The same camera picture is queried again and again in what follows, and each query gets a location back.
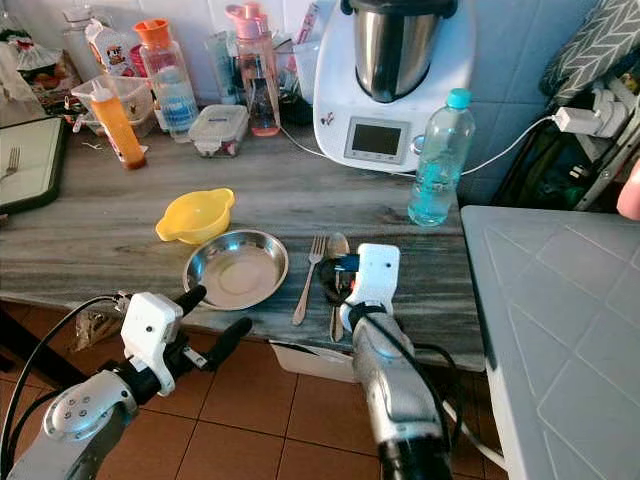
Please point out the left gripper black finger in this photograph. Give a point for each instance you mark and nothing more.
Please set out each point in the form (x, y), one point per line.
(192, 297)
(230, 341)

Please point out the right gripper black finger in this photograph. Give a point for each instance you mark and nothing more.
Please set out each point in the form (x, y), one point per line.
(346, 293)
(327, 285)

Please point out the steel fork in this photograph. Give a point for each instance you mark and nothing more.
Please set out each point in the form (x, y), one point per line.
(309, 275)
(13, 160)

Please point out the steel spoon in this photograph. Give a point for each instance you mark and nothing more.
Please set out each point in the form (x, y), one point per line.
(338, 247)

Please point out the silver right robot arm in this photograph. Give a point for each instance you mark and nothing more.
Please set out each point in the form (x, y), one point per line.
(396, 400)

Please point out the round steel plate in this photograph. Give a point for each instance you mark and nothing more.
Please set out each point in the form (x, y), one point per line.
(238, 270)

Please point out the white plastic bin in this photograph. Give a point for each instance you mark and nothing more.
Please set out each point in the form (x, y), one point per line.
(315, 361)

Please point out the yellow plastic bowl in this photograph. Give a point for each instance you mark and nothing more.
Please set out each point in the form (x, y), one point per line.
(195, 215)

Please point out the crumpled clear plastic bag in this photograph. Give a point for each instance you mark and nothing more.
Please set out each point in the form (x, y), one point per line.
(98, 327)

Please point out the clear water bottle teal cap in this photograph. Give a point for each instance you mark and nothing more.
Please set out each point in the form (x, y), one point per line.
(440, 160)

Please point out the small lidded clear container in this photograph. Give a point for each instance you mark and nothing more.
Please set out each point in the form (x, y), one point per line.
(218, 130)

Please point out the white food processor steel bowl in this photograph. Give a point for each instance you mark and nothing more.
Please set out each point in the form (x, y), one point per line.
(390, 100)

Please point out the orange sauce squeeze bottle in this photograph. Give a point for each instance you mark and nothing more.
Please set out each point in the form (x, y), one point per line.
(117, 125)

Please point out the dark rimmed pale tray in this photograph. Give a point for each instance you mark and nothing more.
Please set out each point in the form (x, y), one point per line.
(40, 165)

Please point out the open clear plastic box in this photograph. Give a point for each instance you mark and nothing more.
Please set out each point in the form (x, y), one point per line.
(142, 95)

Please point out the clear bottle pink lid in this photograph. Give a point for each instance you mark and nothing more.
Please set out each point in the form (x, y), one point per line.
(257, 75)

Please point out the clear bottle orange cap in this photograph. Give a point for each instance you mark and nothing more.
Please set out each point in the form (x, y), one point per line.
(168, 85)

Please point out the clear plastic cup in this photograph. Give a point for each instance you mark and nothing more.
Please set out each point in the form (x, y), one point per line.
(304, 55)

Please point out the white square-patterned plastic table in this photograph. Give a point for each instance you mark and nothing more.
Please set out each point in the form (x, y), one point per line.
(560, 330)

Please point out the black bag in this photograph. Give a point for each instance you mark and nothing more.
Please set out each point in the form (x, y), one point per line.
(545, 172)

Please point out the steel fork on tray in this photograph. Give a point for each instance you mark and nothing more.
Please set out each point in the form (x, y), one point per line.
(13, 160)

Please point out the white plug adapter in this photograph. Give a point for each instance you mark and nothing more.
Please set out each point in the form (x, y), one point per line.
(580, 120)

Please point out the colourful food package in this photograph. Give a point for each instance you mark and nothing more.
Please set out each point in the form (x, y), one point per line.
(42, 66)

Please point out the pink rounded object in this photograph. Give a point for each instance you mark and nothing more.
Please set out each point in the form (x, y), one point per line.
(631, 190)

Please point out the clear glass jar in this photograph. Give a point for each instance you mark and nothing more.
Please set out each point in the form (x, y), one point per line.
(76, 28)

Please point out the grey patterned cushion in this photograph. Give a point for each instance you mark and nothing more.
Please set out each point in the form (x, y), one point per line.
(595, 45)

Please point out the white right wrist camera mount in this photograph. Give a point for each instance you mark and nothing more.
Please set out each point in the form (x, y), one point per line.
(376, 276)

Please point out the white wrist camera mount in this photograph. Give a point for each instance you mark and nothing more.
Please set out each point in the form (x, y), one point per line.
(150, 335)
(376, 276)

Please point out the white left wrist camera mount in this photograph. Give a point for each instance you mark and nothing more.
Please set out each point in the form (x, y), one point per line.
(150, 335)

